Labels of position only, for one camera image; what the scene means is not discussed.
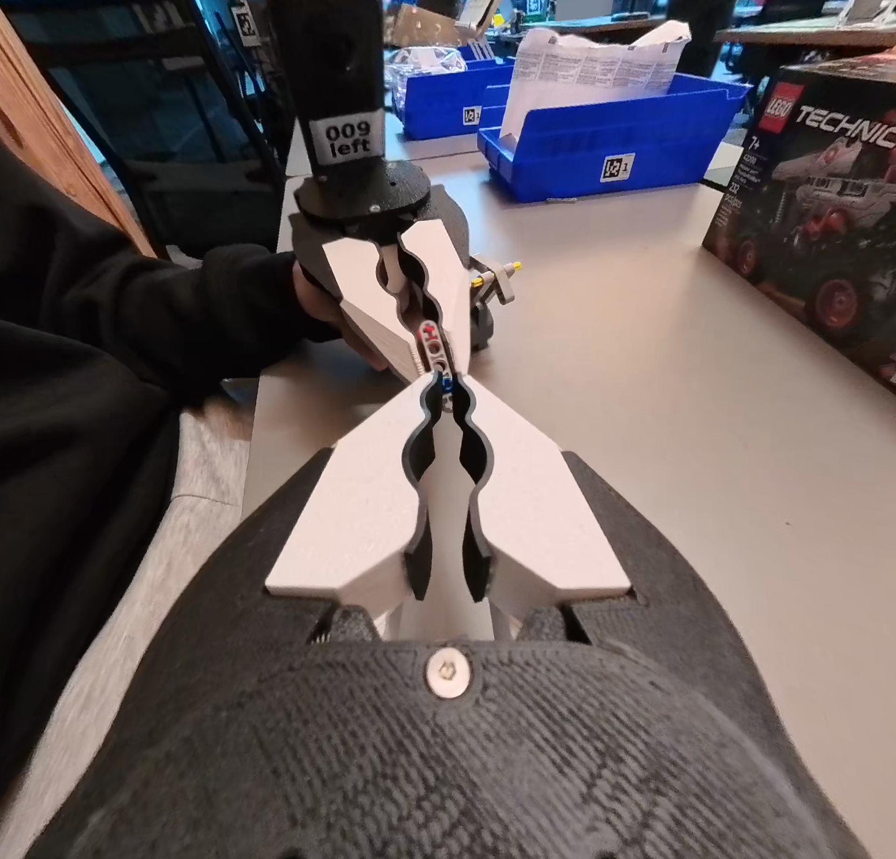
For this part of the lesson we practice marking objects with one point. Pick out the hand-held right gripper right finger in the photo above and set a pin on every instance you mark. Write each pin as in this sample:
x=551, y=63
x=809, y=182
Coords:
x=546, y=523

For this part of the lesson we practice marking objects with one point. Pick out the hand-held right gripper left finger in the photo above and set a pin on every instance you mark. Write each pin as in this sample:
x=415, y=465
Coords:
x=350, y=523

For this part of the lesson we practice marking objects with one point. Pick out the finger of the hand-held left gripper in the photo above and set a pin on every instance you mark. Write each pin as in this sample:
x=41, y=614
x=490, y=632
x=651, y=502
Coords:
x=448, y=278
x=364, y=292

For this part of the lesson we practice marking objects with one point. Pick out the grey lego chassis assembly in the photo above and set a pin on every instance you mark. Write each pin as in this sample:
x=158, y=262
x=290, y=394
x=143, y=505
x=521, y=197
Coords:
x=483, y=320

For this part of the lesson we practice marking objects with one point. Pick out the light grey lego beam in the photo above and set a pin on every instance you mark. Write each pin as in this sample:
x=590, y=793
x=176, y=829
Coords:
x=424, y=347

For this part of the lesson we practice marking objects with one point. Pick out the person's left forearm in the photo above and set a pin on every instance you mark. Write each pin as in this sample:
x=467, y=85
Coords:
x=231, y=299

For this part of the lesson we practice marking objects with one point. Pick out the black lego set box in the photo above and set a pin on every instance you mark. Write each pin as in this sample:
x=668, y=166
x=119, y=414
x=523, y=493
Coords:
x=819, y=208

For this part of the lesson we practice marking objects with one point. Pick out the person's left hand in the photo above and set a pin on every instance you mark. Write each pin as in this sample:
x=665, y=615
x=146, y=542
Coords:
x=322, y=302

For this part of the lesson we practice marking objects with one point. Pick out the marker tag stand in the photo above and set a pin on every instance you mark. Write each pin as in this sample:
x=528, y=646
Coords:
x=245, y=23

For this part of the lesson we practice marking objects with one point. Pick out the clear plastic bag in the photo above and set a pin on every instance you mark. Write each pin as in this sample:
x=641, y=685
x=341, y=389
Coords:
x=420, y=61

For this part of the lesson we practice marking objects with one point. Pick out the brown cardboard box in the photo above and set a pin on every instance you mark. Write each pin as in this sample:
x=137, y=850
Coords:
x=420, y=23

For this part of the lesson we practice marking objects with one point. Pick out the blue plastic storage bin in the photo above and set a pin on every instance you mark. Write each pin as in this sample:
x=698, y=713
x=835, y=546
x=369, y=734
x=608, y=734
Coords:
x=630, y=145
x=441, y=103

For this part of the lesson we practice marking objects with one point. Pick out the black mesh office chair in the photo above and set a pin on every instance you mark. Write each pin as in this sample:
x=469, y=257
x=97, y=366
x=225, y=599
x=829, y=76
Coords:
x=140, y=103

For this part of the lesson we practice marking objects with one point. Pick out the white printed plastic bag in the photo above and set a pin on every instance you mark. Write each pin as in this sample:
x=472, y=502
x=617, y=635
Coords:
x=588, y=75

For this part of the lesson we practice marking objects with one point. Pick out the person's black sweater torso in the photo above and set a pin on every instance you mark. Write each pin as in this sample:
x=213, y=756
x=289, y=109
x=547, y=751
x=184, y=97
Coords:
x=56, y=453

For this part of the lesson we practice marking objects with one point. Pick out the wooden post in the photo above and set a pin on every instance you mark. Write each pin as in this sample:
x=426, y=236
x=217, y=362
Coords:
x=42, y=117

